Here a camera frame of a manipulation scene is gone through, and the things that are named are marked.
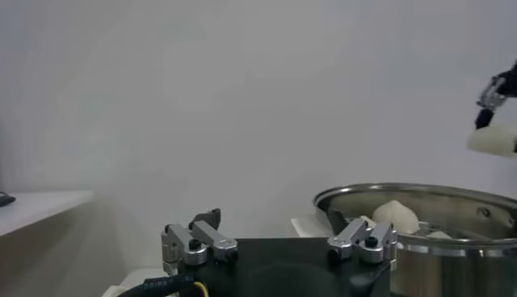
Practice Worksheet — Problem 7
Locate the stainless steel steamer basket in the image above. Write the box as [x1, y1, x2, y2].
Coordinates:
[290, 182, 517, 297]

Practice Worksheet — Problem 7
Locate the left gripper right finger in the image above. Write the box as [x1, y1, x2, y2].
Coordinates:
[326, 207, 399, 266]

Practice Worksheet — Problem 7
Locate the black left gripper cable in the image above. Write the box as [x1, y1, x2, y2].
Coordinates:
[116, 273, 211, 297]

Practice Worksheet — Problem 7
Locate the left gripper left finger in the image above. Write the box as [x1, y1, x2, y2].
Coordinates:
[161, 207, 239, 275]

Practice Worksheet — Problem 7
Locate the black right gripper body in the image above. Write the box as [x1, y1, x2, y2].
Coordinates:
[495, 60, 517, 98]

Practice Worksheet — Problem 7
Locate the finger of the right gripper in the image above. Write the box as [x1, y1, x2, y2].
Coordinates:
[475, 75, 508, 131]

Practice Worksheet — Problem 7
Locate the white side table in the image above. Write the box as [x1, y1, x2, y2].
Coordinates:
[0, 190, 95, 237]

